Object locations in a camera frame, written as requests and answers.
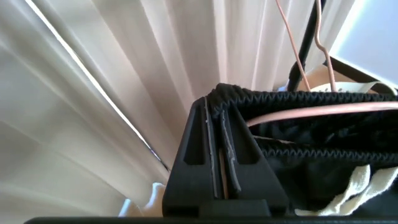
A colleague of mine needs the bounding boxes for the black clothes rack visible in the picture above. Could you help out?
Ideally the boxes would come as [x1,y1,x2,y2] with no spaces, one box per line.
[285,0,327,92]

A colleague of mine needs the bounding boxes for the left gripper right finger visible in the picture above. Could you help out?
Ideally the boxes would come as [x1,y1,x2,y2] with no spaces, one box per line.
[219,107,290,218]

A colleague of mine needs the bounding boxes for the white laundry basket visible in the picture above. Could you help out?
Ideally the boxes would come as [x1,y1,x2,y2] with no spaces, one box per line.
[310,81,398,96]

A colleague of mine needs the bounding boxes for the pink clothes hanger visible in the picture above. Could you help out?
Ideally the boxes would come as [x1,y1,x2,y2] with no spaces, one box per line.
[274,0,338,93]
[218,101,398,200]

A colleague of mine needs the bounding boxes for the beige curtain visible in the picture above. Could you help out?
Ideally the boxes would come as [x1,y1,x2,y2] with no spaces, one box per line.
[0,0,355,218]

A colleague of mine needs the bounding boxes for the black shorts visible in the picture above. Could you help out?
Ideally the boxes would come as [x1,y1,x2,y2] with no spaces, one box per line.
[206,83,398,218]

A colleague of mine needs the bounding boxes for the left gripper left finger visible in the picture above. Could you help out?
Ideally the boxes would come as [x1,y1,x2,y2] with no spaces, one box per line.
[162,96,219,218]

